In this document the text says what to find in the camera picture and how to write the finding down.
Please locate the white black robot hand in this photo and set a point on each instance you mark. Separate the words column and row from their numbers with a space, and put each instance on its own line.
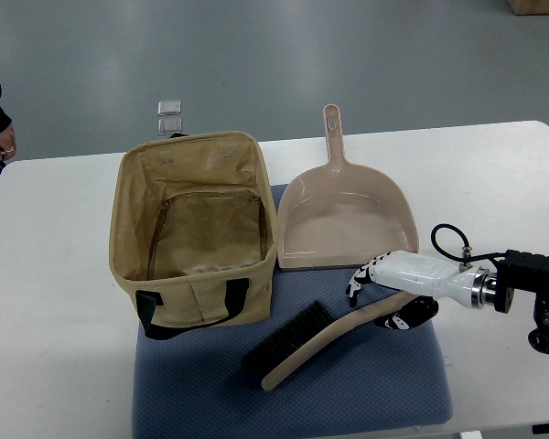
column 427, row 279

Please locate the bystander hand with ring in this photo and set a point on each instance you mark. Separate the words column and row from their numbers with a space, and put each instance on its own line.
column 7, row 143

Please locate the pink hand broom black bristles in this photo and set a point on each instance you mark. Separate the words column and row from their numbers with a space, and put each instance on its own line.
column 278, row 356

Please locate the pink plastic dustpan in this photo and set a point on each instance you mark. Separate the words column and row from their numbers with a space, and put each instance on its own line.
column 341, row 214

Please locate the blue quilted cushion mat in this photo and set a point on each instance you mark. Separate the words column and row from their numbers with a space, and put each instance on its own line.
column 371, row 379

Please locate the lower metal floor plate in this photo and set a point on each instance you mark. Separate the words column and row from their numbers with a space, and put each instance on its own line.
column 169, row 125

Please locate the metal floor plate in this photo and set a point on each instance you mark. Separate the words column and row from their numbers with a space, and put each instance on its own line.
column 169, row 125
column 169, row 107

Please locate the upper metal floor plate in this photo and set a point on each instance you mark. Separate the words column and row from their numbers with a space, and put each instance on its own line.
column 169, row 107

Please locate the cardboard box corner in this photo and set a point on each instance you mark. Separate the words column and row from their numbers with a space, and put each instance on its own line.
column 529, row 7

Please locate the yellow fabric bag black handles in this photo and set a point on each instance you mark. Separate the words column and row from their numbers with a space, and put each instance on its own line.
column 194, row 233

